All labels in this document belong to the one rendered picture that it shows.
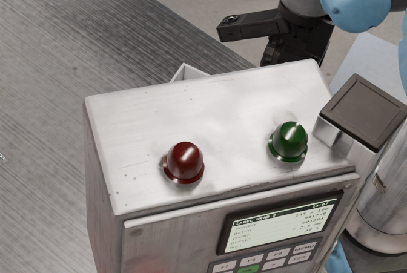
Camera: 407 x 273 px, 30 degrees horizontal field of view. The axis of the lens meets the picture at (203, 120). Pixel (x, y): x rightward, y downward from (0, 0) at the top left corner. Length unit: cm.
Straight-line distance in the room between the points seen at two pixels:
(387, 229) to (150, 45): 68
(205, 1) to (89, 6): 123
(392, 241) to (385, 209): 7
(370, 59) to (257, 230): 97
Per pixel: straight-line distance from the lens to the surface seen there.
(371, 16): 94
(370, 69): 144
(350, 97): 50
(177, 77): 121
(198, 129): 50
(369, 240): 88
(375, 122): 50
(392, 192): 79
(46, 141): 126
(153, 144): 49
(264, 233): 52
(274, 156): 49
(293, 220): 52
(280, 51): 110
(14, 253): 117
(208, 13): 261
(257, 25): 110
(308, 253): 59
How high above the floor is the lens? 188
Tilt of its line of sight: 54 degrees down
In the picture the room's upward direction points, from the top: 11 degrees clockwise
